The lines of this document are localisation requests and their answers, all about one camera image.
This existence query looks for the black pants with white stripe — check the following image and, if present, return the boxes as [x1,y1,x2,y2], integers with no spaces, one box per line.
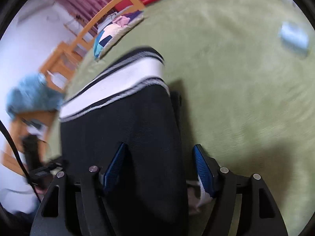
[59,46,197,235]

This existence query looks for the light blue fleece garment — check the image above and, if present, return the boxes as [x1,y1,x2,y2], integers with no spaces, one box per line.
[5,73,64,120]

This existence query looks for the green plush bed blanket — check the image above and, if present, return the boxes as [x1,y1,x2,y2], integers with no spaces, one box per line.
[44,0,315,236]

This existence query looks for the geometric patterned cushion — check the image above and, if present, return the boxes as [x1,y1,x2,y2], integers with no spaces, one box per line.
[93,10,144,60]

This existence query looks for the left red chair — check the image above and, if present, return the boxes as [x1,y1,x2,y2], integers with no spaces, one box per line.
[114,0,133,12]

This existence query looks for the small light blue case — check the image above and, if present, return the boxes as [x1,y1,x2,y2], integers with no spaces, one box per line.
[279,21,309,56]

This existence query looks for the black cable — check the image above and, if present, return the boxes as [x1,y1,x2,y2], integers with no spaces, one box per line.
[0,120,41,202]

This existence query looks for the wooden bed frame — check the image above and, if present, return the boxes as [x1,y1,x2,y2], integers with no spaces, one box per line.
[0,0,247,175]

